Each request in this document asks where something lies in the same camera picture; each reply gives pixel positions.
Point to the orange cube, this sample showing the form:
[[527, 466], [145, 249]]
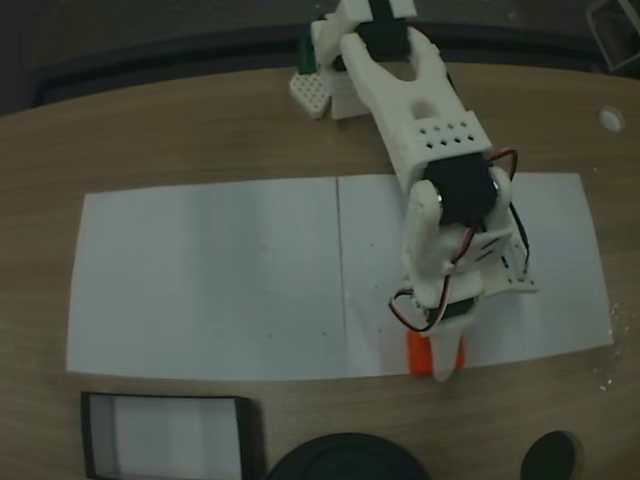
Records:
[[419, 355]]

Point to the dark brown open box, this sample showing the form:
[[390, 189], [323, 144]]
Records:
[[165, 435]]

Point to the white paper sheet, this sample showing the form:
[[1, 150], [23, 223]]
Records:
[[210, 280], [560, 280]]

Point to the black stand with round base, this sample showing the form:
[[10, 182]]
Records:
[[345, 457]]

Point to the dark round table grommet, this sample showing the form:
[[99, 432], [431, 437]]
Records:
[[552, 457]]

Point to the white perforated table clamp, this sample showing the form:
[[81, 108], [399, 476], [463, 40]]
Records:
[[311, 95]]

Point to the small white round cap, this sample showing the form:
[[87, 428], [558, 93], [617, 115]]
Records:
[[611, 118]]

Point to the green table clamp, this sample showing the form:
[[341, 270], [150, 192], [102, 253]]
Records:
[[307, 50]]

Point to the white gripper camera mount plate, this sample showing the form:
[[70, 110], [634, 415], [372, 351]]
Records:
[[505, 270]]

